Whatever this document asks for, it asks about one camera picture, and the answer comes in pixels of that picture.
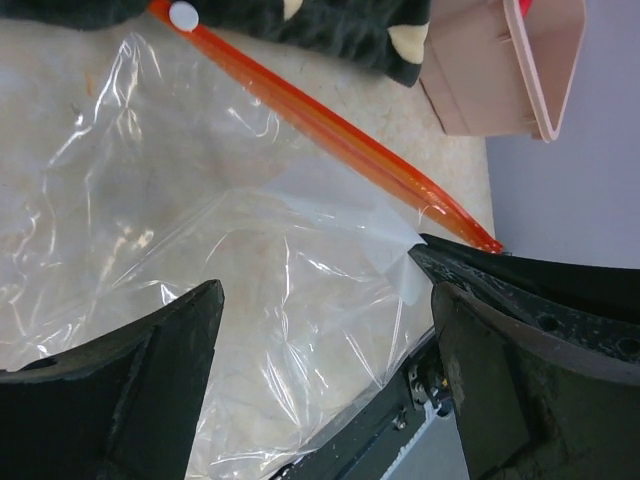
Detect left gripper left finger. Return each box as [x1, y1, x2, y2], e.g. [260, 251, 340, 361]
[1, 280, 224, 479]

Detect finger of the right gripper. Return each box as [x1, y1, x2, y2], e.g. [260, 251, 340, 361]
[409, 234, 639, 365]

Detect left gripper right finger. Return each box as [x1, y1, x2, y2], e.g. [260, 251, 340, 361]
[431, 282, 639, 479]

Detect clear zip bag orange zipper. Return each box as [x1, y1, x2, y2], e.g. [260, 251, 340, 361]
[0, 0, 505, 476]

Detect pink plastic bin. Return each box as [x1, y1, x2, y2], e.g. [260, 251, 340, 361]
[420, 0, 587, 143]

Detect black floral pillow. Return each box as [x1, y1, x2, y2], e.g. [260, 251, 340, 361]
[1, 0, 431, 87]

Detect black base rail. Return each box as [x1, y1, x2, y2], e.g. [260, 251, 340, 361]
[272, 337, 450, 479]

